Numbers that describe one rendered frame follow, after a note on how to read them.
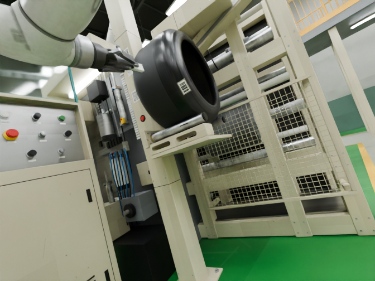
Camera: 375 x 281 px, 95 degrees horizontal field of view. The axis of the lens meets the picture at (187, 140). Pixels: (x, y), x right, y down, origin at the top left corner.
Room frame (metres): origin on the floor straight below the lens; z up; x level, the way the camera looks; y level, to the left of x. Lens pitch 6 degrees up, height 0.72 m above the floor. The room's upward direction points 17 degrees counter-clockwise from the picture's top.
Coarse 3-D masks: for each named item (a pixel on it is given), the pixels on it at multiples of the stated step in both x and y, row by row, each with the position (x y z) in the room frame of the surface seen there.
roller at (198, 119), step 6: (198, 114) 0.80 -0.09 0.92; (204, 114) 0.80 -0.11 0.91; (186, 120) 0.83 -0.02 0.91; (192, 120) 0.82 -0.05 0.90; (198, 120) 0.80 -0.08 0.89; (204, 120) 0.80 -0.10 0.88; (174, 126) 0.87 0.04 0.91; (180, 126) 0.85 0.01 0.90; (186, 126) 0.84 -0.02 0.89; (192, 126) 0.84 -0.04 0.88; (162, 132) 0.91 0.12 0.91; (168, 132) 0.89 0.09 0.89; (174, 132) 0.88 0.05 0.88; (156, 138) 0.94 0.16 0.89; (162, 138) 0.94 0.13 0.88
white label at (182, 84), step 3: (180, 81) 0.72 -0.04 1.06; (183, 81) 0.72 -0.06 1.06; (177, 84) 0.73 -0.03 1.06; (180, 84) 0.73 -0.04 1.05; (183, 84) 0.73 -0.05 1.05; (186, 84) 0.73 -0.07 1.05; (180, 87) 0.73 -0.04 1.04; (183, 87) 0.73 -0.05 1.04; (186, 87) 0.73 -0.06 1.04; (183, 90) 0.74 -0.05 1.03; (186, 90) 0.74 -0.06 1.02; (189, 90) 0.74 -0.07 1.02; (183, 93) 0.75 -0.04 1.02
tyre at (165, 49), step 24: (144, 48) 0.81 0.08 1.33; (168, 48) 0.72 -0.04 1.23; (192, 48) 0.97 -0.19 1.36; (144, 72) 0.77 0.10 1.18; (168, 72) 0.72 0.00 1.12; (192, 72) 1.18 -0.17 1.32; (144, 96) 0.81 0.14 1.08; (168, 96) 0.77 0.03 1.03; (192, 96) 0.77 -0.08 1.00; (216, 96) 1.07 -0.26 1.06; (168, 120) 0.87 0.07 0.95
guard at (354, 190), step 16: (256, 96) 1.10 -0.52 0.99; (224, 112) 1.23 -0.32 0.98; (224, 144) 1.27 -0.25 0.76; (240, 144) 1.21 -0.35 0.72; (272, 144) 1.12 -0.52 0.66; (336, 144) 0.96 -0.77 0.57; (208, 160) 1.34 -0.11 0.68; (304, 160) 1.05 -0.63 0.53; (304, 176) 1.06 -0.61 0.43; (256, 192) 1.21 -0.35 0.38; (272, 192) 1.16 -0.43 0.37; (304, 192) 1.08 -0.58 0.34; (336, 192) 1.00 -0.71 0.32; (352, 192) 0.96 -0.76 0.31; (208, 208) 1.40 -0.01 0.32; (224, 208) 1.33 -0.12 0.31
